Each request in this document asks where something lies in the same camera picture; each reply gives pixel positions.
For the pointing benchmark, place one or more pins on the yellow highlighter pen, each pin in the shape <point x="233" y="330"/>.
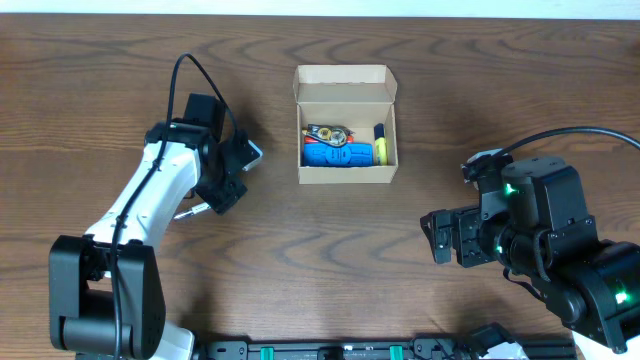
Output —
<point x="380" y="143"/>

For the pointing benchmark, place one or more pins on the black whiteboard marker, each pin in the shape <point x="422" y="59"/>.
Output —
<point x="192" y="211"/>

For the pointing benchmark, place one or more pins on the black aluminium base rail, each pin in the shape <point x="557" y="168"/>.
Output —
<point x="487" y="342"/>

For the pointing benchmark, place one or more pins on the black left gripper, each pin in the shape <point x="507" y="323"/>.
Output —
<point x="225" y="194"/>

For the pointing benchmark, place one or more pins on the brown cardboard box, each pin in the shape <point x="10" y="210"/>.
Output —
<point x="357" y="97"/>

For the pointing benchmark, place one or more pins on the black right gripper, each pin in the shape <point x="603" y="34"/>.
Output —
<point x="467" y="223"/>

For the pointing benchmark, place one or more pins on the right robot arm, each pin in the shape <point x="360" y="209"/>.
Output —
<point x="532" y="218"/>

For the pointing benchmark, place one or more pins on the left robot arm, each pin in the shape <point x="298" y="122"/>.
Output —
<point x="105" y="295"/>

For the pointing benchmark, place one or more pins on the blue plastic staple remover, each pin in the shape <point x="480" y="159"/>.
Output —
<point x="349" y="155"/>

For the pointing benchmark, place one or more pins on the correction tape dispenser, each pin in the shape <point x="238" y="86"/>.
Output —
<point x="313" y="127"/>

